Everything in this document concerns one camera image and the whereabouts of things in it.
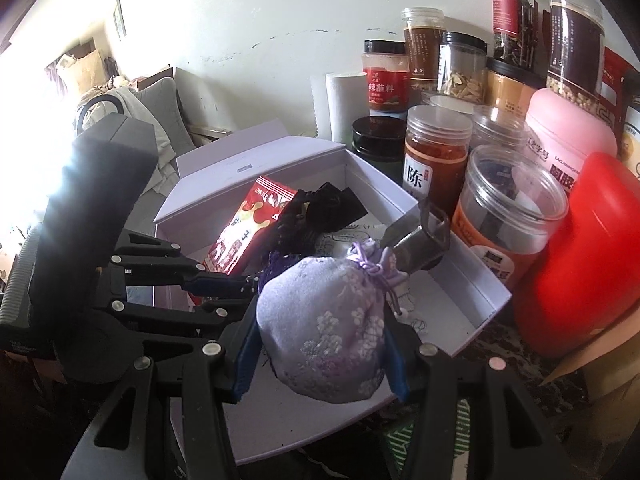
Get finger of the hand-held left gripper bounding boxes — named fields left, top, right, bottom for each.
left=95, top=299, right=251, bottom=337
left=111, top=230, right=259, bottom=297

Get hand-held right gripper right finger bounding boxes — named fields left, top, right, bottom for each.
left=382, top=327, right=566, bottom=480

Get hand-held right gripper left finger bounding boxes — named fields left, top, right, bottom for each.
left=65, top=310, right=261, bottom=480

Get lavender sachet with purple tassel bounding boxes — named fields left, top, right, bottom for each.
left=256, top=241, right=406, bottom=403

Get red snack packet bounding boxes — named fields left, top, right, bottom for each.
left=204, top=176, right=300, bottom=276

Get pale lavender box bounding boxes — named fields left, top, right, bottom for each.
left=152, top=120, right=513, bottom=466

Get grey binder clip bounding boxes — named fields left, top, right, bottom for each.
left=382, top=199, right=451, bottom=273

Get white printed packet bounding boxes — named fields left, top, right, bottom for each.
left=315, top=220, right=386, bottom=261

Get dark dotted hair scrunchie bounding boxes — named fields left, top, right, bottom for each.
left=277, top=182, right=368, bottom=261

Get grey clothes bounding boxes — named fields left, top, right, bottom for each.
left=112, top=87, right=181, bottom=193

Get white blue medicine box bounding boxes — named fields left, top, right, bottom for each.
left=382, top=400, right=473, bottom=480

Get brown paper bag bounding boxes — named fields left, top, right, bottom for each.
left=47, top=50, right=103, bottom=96

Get wide clear jar orange label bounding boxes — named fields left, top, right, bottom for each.
left=452, top=145, right=571, bottom=281

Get brown kraft paper pouch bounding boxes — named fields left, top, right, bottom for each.
left=540, top=305, right=640, bottom=416

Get orange jar with white label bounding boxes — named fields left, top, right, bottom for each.
left=402, top=105, right=473, bottom=211

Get red plastic canister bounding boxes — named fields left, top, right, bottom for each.
left=512, top=151, right=640, bottom=358

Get black jar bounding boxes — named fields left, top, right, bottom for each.
left=351, top=116, right=407, bottom=173

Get white paper roll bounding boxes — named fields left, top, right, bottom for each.
left=310, top=72, right=368, bottom=146

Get small clear plastic jar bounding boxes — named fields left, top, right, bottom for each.
left=470, top=105, right=531, bottom=153

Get red-label seasoning jar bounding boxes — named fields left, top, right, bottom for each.
left=362, top=40, right=411, bottom=113

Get pink lidded jar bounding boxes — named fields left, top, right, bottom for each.
left=524, top=87, right=618, bottom=196

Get black-lidded jar of yellow powder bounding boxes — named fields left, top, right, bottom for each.
left=485, top=57, right=546, bottom=116

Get black-lidded jar of pale slices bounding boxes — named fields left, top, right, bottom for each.
left=437, top=32, right=488, bottom=106

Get clear jar of brown powder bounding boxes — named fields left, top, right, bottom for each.
left=402, top=7, right=446, bottom=81

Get red stand-up pouch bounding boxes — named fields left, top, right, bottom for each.
left=597, top=47, right=640, bottom=176

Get tall jar of beans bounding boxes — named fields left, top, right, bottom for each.
left=545, top=0, right=606, bottom=106

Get tall jar of dark dried fruit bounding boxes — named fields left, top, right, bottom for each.
left=490, top=0, right=538, bottom=61

